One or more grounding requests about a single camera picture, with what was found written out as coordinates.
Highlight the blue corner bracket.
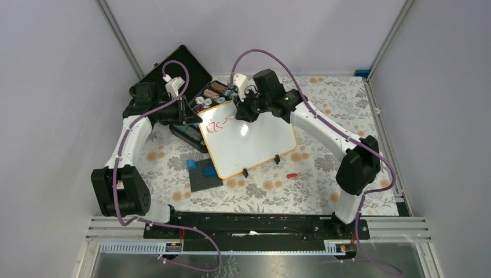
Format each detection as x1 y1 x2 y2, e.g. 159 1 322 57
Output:
354 69 371 79

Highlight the light blue building brick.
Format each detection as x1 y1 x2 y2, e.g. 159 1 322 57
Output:
186 159 196 170

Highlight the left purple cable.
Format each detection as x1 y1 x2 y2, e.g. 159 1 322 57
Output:
112 60 223 273

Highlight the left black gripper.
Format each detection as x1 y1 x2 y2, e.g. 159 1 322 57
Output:
153 94 202 126

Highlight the dark grey building baseplate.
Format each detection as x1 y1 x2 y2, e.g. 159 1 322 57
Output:
188 159 223 192

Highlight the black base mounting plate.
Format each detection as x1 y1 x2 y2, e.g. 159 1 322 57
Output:
144 211 370 252

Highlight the dark blue building brick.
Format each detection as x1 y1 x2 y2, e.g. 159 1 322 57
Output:
203 166 217 177

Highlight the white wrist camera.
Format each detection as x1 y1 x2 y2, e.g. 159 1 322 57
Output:
164 75 185 99
232 74 249 102

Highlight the purple cable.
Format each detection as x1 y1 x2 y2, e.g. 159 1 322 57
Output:
229 49 404 277
112 60 223 273

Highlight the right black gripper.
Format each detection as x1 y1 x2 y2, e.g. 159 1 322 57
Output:
233 87 271 123

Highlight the black poker chip case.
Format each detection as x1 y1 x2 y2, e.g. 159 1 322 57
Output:
123 45 232 153

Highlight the white poker chip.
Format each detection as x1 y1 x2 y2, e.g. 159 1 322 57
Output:
195 97 204 105

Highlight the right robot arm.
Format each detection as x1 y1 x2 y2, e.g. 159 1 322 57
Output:
228 69 381 239

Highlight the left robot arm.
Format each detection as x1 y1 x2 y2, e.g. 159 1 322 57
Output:
91 78 201 238

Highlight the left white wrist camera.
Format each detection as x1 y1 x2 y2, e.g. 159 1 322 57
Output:
164 75 185 99

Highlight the yellow framed whiteboard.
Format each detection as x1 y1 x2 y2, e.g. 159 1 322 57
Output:
198 101 297 180

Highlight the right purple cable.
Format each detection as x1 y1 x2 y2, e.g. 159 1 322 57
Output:
229 49 404 277

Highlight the floral table mat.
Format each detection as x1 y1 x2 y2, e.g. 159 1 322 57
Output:
138 75 378 214

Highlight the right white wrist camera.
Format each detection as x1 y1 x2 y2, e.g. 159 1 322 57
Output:
232 74 249 102

